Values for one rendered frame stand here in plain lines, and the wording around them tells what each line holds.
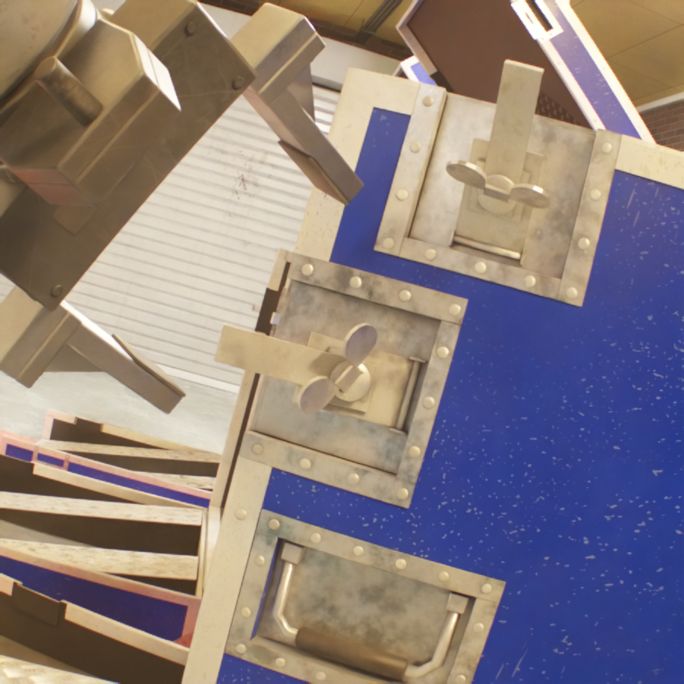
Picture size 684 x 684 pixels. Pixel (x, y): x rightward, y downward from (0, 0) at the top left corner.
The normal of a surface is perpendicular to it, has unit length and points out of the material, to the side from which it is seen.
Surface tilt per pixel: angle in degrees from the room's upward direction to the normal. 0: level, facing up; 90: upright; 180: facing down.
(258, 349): 90
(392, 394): 90
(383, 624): 90
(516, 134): 121
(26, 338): 106
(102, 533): 90
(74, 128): 71
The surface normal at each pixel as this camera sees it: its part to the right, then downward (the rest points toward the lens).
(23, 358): 0.62, 0.47
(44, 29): 0.79, 0.24
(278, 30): -0.44, -0.45
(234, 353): 0.19, 0.06
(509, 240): -0.29, 0.46
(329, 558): -0.18, -0.04
